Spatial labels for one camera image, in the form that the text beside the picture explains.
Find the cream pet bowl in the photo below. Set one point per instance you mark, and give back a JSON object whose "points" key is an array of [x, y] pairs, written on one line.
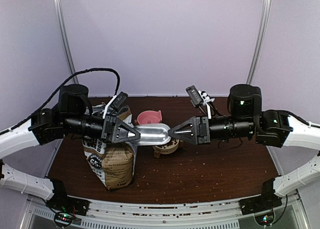
{"points": [[170, 151]]}

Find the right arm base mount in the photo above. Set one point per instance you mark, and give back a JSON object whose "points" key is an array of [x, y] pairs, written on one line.
{"points": [[258, 204]]}

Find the aluminium frame post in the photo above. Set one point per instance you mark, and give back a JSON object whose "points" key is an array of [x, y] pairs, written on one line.
{"points": [[64, 36], [263, 24]]}

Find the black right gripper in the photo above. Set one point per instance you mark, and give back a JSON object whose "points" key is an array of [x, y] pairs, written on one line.
{"points": [[202, 136]]}

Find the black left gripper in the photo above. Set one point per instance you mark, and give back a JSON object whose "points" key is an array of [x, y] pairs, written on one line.
{"points": [[110, 120]]}

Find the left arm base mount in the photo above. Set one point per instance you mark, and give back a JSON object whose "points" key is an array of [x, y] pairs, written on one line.
{"points": [[72, 205]]}

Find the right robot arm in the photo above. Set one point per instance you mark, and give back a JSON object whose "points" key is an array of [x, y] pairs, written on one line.
{"points": [[276, 128]]}

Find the brown kibble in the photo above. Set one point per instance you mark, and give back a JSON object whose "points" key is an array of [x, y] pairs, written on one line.
{"points": [[169, 145]]}

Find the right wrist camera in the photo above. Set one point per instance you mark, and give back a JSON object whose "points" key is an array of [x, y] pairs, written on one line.
{"points": [[201, 100]]}

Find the wooden bowl stand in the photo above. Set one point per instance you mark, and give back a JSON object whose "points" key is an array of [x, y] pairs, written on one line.
{"points": [[181, 144]]}

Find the right aluminium frame post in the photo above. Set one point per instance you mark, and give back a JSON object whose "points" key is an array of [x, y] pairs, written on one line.
{"points": [[263, 24]]}

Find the left aluminium frame post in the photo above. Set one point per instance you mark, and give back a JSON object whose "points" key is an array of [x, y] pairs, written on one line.
{"points": [[64, 36]]}

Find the front aluminium rail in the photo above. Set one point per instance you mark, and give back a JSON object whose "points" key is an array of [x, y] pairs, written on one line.
{"points": [[223, 214]]}

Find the metal food scoop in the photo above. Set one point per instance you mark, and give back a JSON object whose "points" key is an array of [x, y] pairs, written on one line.
{"points": [[157, 134]]}

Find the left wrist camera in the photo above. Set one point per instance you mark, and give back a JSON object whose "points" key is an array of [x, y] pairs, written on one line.
{"points": [[114, 105]]}

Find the pink pet bowl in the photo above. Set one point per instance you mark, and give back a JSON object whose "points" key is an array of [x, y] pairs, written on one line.
{"points": [[149, 117]]}

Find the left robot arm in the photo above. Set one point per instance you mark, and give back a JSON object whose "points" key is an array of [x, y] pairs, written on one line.
{"points": [[73, 114]]}

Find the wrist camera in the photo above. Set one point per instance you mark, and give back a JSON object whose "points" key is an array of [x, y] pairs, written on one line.
{"points": [[201, 100], [114, 105]]}

